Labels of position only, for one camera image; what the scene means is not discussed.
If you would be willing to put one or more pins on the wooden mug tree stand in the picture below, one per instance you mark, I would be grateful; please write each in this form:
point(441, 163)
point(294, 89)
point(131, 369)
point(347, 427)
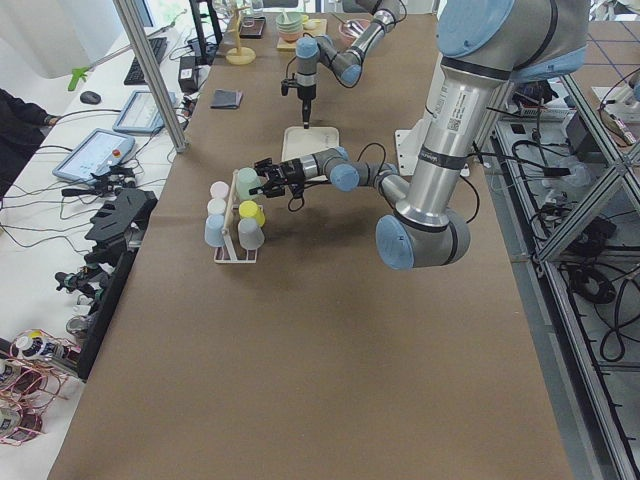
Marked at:
point(239, 54)

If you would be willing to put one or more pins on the white wire cup rack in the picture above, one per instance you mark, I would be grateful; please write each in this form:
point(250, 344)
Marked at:
point(232, 252)

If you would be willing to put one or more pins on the wooden cutting board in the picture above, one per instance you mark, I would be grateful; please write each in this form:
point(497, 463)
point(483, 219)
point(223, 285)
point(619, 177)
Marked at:
point(313, 27)

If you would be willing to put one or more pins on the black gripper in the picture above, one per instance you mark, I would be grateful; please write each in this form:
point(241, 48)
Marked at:
point(290, 173)
point(305, 92)

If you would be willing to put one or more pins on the teach pendant tablet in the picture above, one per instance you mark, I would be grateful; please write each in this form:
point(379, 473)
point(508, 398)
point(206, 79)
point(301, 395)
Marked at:
point(139, 115)
point(94, 156)

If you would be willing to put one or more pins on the cream white cup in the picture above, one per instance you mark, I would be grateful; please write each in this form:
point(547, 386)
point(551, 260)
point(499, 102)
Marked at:
point(217, 206)

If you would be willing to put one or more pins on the yellow cup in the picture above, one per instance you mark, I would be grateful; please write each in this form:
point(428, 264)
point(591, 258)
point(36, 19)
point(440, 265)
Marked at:
point(249, 209)

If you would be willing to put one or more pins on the person in black shirt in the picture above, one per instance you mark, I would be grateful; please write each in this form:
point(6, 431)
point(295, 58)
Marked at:
point(22, 134)

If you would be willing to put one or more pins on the dark brown small tray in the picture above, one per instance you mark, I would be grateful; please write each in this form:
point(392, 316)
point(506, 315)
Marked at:
point(252, 28)

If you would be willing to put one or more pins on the pink cup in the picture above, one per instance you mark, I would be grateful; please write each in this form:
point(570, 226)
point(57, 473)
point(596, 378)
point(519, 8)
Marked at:
point(219, 190)

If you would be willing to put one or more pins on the black computer mouse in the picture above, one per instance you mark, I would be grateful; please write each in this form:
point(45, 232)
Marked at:
point(90, 98)

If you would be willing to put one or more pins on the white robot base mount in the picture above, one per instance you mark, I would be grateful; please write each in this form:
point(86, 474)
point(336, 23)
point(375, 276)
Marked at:
point(409, 142)

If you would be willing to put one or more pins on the light blue cup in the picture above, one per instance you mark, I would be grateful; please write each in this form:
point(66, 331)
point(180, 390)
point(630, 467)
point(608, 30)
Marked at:
point(213, 233)

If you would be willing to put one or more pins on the folded grey cloths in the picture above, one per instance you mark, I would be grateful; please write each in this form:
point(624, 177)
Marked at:
point(226, 99)

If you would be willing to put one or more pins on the pink ceramic bowl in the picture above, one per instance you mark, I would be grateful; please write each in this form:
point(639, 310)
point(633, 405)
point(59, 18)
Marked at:
point(351, 30)

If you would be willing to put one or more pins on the teach pendant tablet far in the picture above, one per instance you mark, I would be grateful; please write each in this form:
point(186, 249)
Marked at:
point(139, 115)

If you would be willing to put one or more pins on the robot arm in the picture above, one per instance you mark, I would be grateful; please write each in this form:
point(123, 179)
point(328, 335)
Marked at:
point(483, 45)
point(346, 65)

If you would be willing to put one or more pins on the cream rabbit tray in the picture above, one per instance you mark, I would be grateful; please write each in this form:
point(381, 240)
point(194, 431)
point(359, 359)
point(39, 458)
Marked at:
point(298, 141)

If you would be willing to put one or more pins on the teach pendant tablet near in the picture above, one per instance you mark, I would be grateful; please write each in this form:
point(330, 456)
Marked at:
point(94, 156)

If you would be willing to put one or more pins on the black power adapter box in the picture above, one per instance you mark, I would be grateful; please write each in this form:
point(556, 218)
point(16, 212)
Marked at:
point(188, 74)

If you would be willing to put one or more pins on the stacked green bowls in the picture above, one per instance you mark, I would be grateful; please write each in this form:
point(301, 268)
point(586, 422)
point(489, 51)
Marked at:
point(289, 25)

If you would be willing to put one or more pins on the aluminium frame post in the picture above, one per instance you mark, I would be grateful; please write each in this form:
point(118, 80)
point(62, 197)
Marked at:
point(131, 22)

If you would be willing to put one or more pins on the grey cup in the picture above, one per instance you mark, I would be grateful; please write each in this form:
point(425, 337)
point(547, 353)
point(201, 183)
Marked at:
point(250, 234)

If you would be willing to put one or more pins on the black teleoperation device stand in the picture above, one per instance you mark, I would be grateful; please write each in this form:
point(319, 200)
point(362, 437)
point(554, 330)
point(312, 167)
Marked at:
point(107, 266)

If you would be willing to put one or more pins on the green cup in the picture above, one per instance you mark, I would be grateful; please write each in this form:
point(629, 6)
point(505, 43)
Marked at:
point(246, 180)

